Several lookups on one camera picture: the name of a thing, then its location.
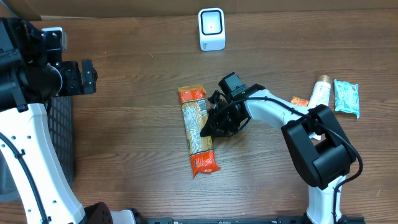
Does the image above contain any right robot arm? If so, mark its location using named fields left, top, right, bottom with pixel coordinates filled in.
left=200, top=73, right=365, bottom=223

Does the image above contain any teal snack packet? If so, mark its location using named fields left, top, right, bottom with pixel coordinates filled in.
left=334, top=79, right=360, bottom=119

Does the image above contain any spaghetti packet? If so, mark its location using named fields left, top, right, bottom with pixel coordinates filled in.
left=177, top=84, right=221, bottom=178

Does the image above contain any grey plastic basket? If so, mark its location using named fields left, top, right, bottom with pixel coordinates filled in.
left=1, top=96, right=75, bottom=202

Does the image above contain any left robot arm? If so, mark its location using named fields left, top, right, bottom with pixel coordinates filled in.
left=1, top=18, right=137, bottom=224

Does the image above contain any white tube gold cap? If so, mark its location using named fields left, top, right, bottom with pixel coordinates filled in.
left=308, top=75, right=331, bottom=108

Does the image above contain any white barcode scanner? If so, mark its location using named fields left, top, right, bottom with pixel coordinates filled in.
left=198, top=7, right=226, bottom=52

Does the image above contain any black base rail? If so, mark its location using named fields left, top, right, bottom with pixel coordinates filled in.
left=136, top=216, right=366, bottom=224

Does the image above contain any orange tissue pack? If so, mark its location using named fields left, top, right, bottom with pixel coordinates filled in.
left=291, top=96, right=309, bottom=107

